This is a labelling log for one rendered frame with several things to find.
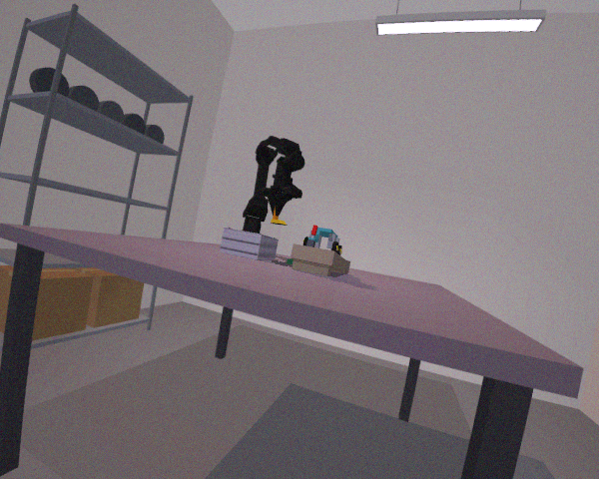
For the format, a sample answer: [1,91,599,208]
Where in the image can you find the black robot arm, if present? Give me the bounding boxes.
[243,136,305,234]

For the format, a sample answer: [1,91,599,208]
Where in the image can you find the yellow wheel chock with orange handle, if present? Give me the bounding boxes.
[271,206,287,226]

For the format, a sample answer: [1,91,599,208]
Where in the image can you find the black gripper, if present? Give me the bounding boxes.
[259,171,302,217]

